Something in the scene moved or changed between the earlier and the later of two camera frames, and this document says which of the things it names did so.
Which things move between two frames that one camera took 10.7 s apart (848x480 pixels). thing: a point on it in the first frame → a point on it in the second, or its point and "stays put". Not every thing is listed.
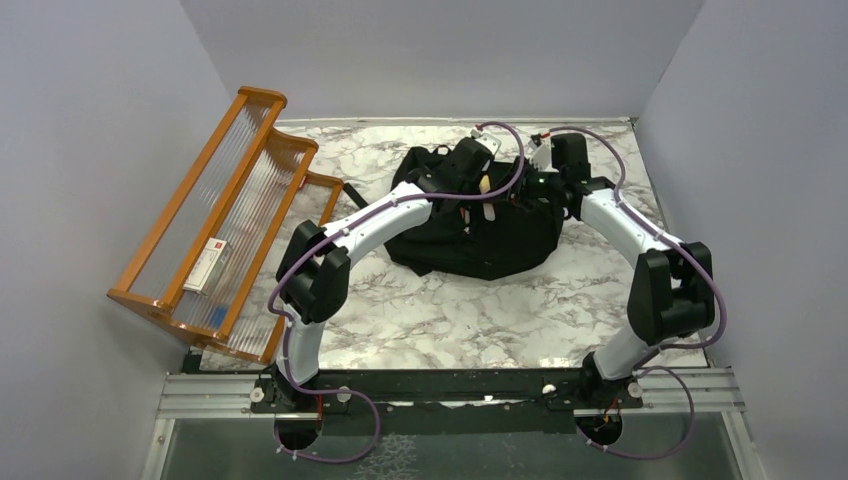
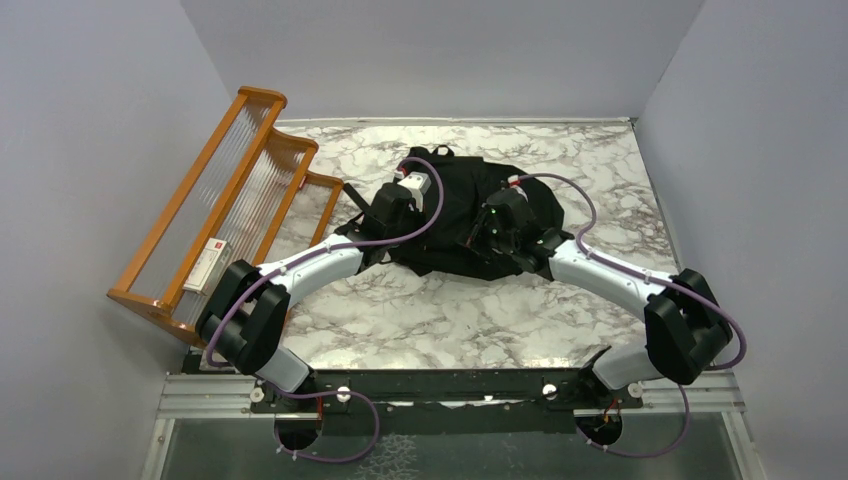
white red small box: (207, 266) stays put
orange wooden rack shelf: (213, 268) stays put
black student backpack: (511, 224) stays put
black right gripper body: (543, 184) → (485, 237)
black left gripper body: (469, 186) → (411, 222)
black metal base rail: (446, 402) stays put
